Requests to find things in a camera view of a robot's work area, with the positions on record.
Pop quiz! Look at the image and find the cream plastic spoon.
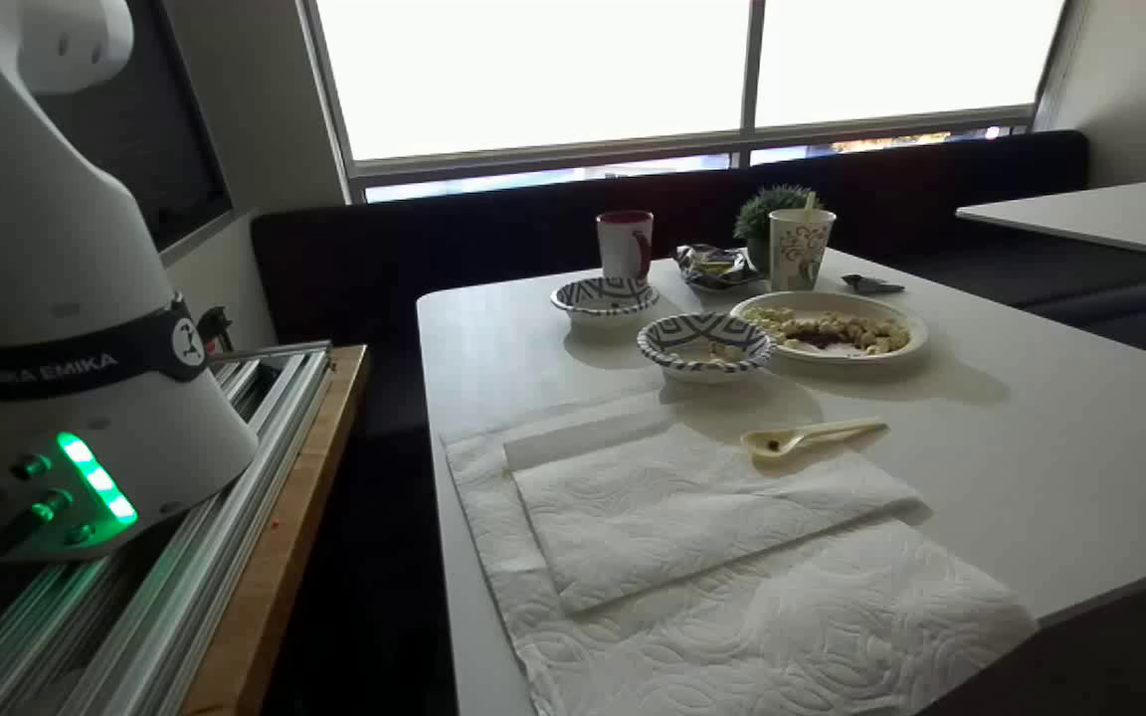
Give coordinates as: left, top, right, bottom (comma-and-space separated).
742, 423, 888, 462

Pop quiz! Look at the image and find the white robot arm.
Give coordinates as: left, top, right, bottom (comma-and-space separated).
0, 0, 258, 559

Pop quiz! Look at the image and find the far blue patterned bowl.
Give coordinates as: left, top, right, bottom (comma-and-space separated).
549, 279, 658, 325

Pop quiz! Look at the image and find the blue patterned bowl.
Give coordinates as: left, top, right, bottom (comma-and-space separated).
549, 279, 658, 325
636, 315, 774, 382

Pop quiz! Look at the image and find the near blue patterned bowl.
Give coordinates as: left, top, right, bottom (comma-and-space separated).
636, 315, 774, 382

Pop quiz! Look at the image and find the folded white paper towel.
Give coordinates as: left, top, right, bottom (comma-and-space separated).
507, 409, 921, 611

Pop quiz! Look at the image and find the black snack bag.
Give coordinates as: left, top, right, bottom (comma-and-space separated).
671, 241, 759, 295

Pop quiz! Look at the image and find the small green plant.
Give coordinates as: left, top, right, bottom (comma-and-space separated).
731, 181, 821, 276

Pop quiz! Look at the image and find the white plate with popcorn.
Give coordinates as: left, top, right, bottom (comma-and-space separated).
731, 289, 929, 364

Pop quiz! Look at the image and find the patterned paper cup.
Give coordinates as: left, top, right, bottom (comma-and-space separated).
767, 208, 836, 289

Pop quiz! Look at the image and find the dark bench seat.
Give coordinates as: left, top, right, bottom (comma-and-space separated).
252, 130, 1146, 716

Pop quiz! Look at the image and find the large white paper towel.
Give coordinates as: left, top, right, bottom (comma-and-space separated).
446, 401, 1036, 716

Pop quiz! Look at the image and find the wooden side board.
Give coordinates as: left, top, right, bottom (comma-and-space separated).
175, 346, 369, 716

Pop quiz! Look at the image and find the white mug red handle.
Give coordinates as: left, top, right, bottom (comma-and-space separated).
597, 209, 651, 279

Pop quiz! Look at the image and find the window frame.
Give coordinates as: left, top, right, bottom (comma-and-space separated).
304, 0, 1071, 204

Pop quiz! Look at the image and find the aluminium rail frame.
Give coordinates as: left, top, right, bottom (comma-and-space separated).
0, 343, 357, 716

